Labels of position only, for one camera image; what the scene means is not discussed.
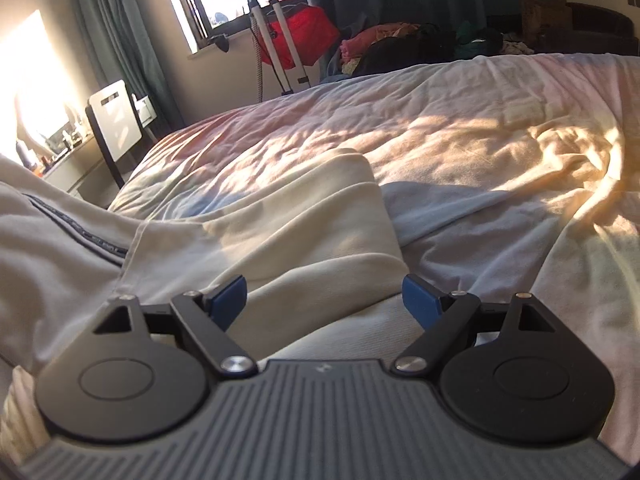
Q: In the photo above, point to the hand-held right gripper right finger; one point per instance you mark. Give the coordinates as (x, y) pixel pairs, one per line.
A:
(420, 302)

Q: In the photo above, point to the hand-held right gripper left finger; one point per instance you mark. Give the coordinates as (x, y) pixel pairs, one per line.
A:
(227, 302)

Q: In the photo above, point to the cream garment with black band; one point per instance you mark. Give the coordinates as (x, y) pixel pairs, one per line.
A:
(275, 220)

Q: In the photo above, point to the pale pastel bed blanket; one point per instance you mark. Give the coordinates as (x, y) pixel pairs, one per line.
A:
(475, 135)

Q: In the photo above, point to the grey desk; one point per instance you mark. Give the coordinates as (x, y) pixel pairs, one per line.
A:
(75, 172)

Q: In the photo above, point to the white chair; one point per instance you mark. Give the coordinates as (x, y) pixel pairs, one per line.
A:
(117, 115)

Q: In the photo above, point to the group of small bottles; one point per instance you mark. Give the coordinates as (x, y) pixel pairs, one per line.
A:
(55, 145)

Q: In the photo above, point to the black cloth pile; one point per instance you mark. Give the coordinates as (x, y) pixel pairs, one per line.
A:
(395, 52)

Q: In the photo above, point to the small black windowsill object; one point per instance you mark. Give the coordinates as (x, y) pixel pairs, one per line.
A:
(221, 42)

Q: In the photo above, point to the garment steamer stand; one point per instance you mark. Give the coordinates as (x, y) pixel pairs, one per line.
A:
(265, 45)

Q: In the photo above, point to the green cloth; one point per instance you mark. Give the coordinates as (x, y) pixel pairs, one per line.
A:
(470, 42)

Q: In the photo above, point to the pink cloth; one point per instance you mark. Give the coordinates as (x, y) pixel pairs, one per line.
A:
(360, 42)

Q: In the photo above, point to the red bag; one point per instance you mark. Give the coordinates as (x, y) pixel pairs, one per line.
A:
(310, 30)

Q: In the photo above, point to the grey-green curtain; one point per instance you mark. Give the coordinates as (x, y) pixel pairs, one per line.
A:
(125, 25)

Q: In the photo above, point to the brown bag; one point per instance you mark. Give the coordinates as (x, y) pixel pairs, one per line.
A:
(545, 15)

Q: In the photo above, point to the dark armchair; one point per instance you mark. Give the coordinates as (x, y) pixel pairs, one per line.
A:
(600, 27)

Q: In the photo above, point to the white wall fixture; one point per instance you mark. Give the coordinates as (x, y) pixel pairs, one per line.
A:
(144, 110)

